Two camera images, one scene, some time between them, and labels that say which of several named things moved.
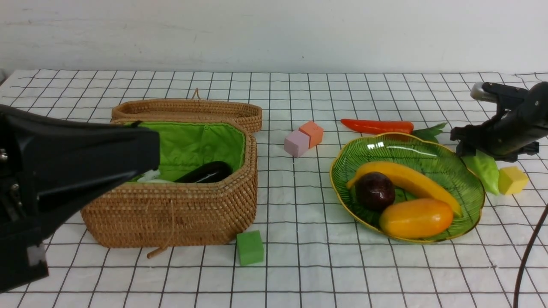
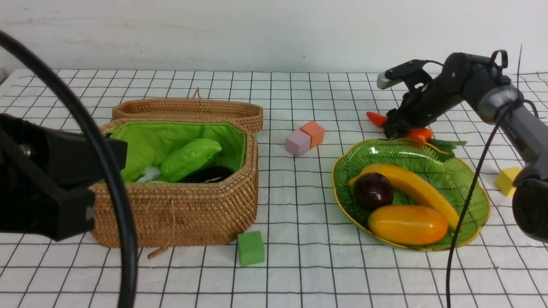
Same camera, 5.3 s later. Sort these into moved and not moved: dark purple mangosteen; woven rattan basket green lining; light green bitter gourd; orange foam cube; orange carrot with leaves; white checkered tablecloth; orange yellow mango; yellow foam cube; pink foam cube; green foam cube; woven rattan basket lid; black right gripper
Moved: light green bitter gourd; orange carrot with leaves; black right gripper; orange yellow mango
Not moved: white checkered tablecloth; yellow foam cube; pink foam cube; green foam cube; woven rattan basket green lining; dark purple mangosteen; orange foam cube; woven rattan basket lid
